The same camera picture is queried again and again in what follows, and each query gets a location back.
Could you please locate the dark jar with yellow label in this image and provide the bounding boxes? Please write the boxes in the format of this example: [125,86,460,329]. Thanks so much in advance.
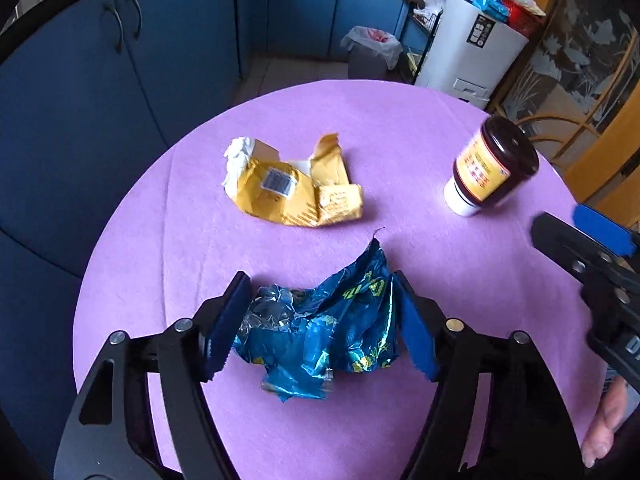
[444,116,540,217]

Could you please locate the black metal rack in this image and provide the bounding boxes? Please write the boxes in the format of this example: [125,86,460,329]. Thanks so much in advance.
[400,0,448,86]

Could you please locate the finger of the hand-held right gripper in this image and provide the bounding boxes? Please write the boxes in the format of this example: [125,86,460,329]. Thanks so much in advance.
[531,211,606,286]
[573,204,640,261]

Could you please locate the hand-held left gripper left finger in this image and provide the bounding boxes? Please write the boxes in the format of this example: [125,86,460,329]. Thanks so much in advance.
[52,271,253,480]

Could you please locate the grey trash bin with liner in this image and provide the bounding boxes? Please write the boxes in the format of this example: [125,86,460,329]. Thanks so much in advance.
[341,26,402,80]

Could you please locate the crumpled yellow wrapper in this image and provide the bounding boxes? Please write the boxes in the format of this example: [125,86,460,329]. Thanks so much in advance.
[222,132,364,228]

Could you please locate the white floor appliance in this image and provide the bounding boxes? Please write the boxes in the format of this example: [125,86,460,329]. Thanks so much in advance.
[414,0,530,109]

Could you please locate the blue kitchen cabinets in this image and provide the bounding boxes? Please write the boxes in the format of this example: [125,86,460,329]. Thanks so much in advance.
[0,0,426,291]

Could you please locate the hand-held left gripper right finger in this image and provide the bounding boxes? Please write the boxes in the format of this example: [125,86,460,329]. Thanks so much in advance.
[392,271,587,480]

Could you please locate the wooden door with etched glass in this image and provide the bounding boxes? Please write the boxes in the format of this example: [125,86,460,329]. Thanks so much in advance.
[490,0,640,216]

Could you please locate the blue foil wrapper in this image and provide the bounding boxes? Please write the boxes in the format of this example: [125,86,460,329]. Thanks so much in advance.
[231,227,401,403]

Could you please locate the person's right hand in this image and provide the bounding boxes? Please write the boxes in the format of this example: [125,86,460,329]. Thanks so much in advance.
[581,375,629,468]

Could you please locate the purple tablecloth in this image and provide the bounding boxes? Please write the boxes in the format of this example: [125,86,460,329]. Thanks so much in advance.
[72,80,608,480]

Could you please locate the black kitchen countertop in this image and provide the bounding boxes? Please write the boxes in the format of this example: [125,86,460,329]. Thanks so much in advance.
[0,0,436,66]

